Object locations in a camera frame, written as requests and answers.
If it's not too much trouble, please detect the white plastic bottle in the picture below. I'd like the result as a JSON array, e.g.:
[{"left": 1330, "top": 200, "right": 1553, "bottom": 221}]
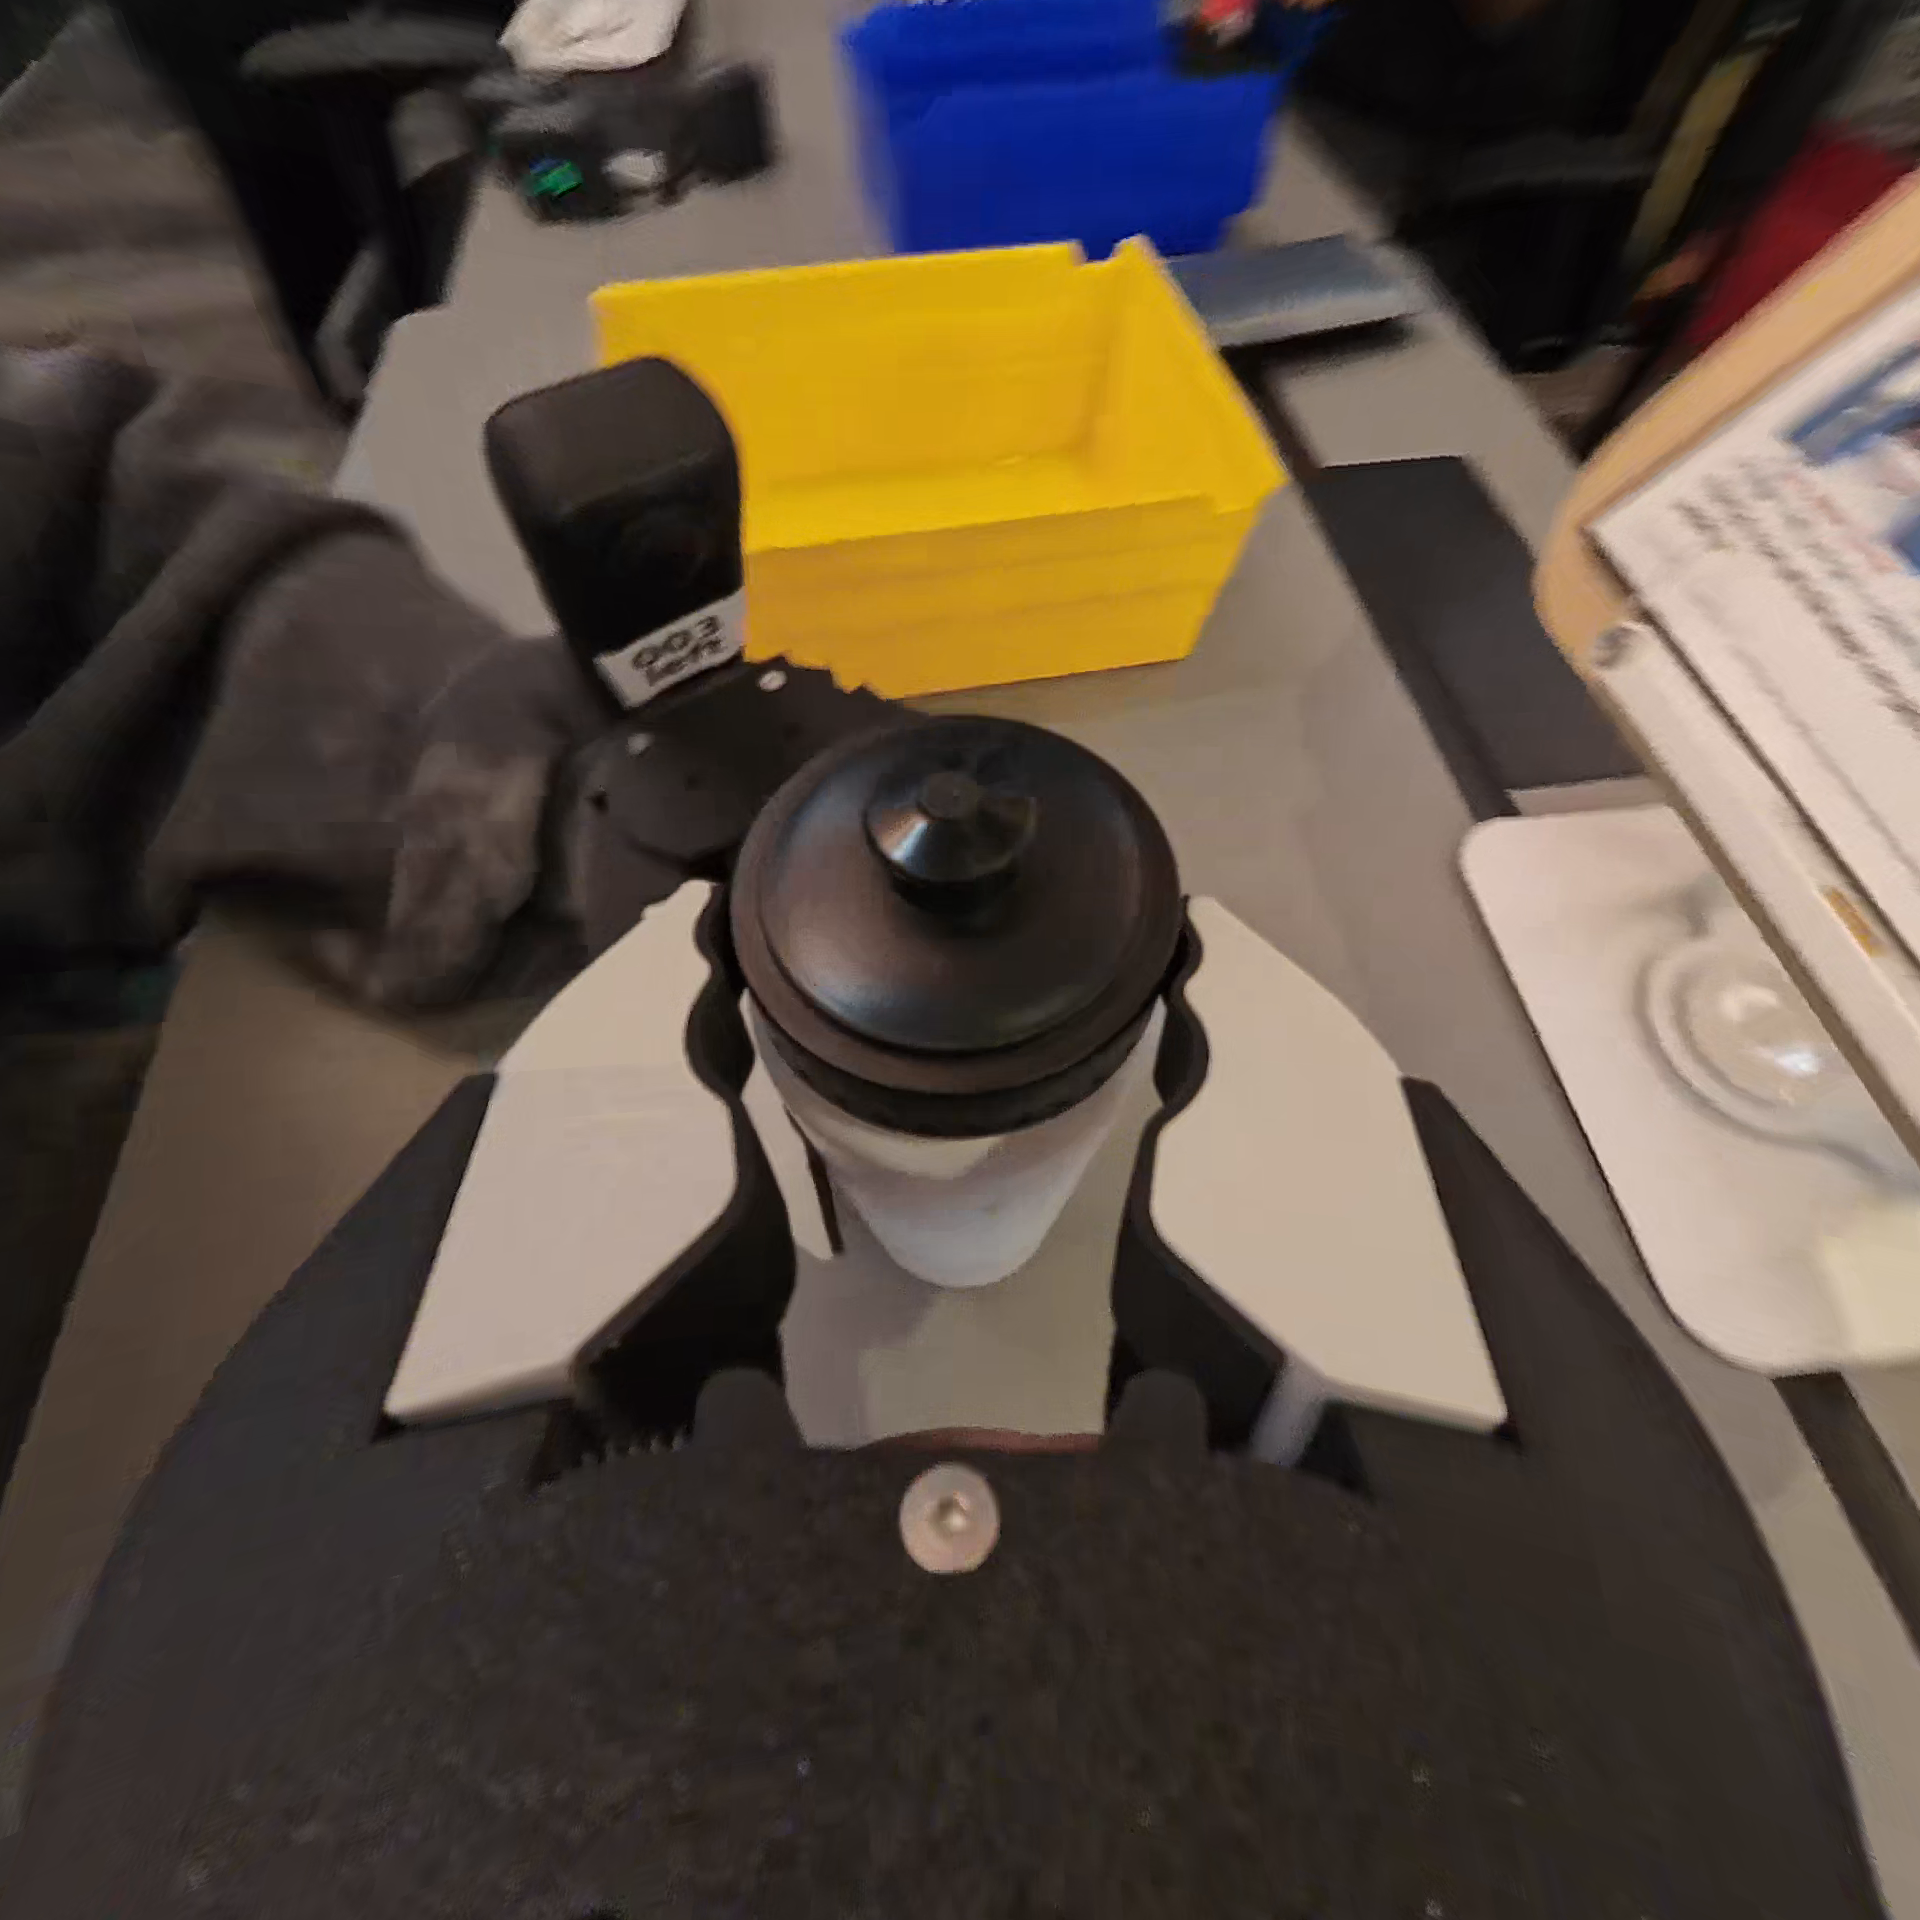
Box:
[{"left": 745, "top": 1020, "right": 1165, "bottom": 1292}]

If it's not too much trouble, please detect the black device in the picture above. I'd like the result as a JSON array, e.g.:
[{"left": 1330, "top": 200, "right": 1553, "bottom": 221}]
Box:
[{"left": 468, "top": 65, "right": 778, "bottom": 222}]

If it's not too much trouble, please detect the black bottle lid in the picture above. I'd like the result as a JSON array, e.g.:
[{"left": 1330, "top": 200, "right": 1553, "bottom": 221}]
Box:
[{"left": 731, "top": 715, "right": 1188, "bottom": 1139}]

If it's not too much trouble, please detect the dark tray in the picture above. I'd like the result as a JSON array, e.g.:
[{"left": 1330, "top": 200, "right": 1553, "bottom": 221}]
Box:
[{"left": 1167, "top": 236, "right": 1430, "bottom": 350}]

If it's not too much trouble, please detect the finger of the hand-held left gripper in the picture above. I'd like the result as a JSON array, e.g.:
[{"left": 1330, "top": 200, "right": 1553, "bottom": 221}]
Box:
[{"left": 754, "top": 1068, "right": 847, "bottom": 1266}]

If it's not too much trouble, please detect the person's left forearm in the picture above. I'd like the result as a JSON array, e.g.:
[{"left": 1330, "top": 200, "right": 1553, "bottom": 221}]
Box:
[{"left": 0, "top": 352, "right": 667, "bottom": 1026}]

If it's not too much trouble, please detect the yellow plastic bin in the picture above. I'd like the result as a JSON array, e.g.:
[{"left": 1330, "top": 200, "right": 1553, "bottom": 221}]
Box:
[{"left": 588, "top": 236, "right": 1290, "bottom": 702}]

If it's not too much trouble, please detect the instruction sheet on wooden stand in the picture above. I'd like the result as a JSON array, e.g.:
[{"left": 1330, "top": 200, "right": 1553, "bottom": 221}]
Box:
[{"left": 1459, "top": 164, "right": 1920, "bottom": 1378}]

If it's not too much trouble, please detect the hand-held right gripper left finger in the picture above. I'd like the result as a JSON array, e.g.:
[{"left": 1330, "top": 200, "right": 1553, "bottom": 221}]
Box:
[{"left": 385, "top": 877, "right": 798, "bottom": 1447}]

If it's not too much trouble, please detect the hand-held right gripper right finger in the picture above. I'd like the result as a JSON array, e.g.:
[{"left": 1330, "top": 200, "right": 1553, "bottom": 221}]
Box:
[{"left": 1107, "top": 895, "right": 1511, "bottom": 1469}]

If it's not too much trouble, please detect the printed instruction sheet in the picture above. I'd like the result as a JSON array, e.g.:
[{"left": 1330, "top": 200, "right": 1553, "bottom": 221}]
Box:
[{"left": 1587, "top": 285, "right": 1920, "bottom": 966}]

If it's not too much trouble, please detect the blue plastic bin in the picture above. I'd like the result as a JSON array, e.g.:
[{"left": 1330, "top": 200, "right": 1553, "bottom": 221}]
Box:
[{"left": 836, "top": 0, "right": 1297, "bottom": 262}]

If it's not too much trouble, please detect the white cloth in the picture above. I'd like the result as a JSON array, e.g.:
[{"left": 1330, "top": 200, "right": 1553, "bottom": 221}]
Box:
[{"left": 499, "top": 0, "right": 696, "bottom": 81}]

